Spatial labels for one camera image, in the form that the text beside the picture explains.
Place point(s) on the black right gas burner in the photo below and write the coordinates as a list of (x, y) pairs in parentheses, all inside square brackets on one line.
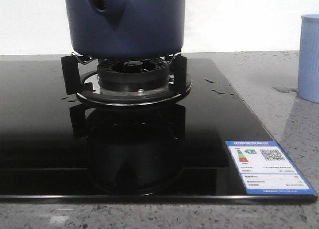
[(127, 83)]

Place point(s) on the black glass gas stove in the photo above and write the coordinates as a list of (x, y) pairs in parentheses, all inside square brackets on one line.
[(55, 149)]

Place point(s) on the light blue ribbed cup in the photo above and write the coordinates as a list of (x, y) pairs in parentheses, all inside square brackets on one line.
[(308, 78)]

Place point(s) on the dark blue saucepan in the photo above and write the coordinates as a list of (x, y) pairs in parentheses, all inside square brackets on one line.
[(126, 29)]

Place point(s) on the blue white energy label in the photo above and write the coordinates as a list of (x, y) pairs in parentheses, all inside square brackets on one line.
[(265, 169)]

